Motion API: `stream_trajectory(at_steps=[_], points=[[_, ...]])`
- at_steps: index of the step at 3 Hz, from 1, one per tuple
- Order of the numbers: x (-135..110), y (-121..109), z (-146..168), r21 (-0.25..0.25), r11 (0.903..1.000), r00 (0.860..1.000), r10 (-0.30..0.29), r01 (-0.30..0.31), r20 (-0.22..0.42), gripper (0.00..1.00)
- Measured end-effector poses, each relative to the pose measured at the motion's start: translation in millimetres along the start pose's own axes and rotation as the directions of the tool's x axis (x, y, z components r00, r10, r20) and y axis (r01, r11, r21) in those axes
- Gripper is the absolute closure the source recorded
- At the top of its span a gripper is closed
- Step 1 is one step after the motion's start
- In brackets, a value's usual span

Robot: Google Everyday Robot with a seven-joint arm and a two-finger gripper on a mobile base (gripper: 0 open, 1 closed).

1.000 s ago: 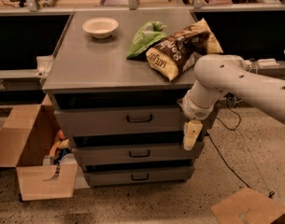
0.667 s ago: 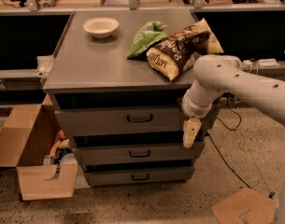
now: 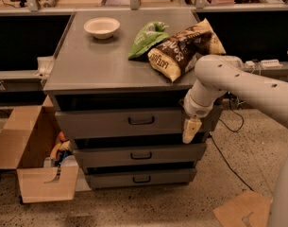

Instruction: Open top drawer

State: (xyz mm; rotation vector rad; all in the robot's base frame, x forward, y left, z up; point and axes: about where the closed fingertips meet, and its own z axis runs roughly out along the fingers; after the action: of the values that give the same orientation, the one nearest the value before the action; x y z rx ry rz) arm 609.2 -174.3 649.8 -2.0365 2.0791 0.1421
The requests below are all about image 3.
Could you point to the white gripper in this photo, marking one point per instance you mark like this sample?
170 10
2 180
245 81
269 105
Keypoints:
194 109

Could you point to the grey top drawer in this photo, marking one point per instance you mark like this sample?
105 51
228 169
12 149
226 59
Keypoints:
119 123

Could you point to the grey drawer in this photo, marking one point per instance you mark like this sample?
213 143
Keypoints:
119 123
135 156
140 178

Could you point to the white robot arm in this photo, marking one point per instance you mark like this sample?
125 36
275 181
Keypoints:
216 75

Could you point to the grey middle drawer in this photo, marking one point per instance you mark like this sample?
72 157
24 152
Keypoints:
135 156

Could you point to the grey drawer cabinet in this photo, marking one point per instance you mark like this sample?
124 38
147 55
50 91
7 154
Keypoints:
92 74

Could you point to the grey bottom drawer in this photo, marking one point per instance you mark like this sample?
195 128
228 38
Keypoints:
140 178

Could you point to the open cardboard box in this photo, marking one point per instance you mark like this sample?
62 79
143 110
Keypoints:
26 143

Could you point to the brown chip bag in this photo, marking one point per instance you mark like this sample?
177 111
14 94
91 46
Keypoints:
177 55

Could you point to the flat cardboard piece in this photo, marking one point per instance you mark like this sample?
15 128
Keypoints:
249 209

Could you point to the white power strip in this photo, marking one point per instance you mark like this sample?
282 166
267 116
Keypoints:
265 64

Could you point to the green chip bag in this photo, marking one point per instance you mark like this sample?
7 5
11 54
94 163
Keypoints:
149 35

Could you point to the white bowl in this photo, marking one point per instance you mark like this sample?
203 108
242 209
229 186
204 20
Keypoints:
102 28

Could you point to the items inside cardboard box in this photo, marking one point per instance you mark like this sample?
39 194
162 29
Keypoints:
61 154

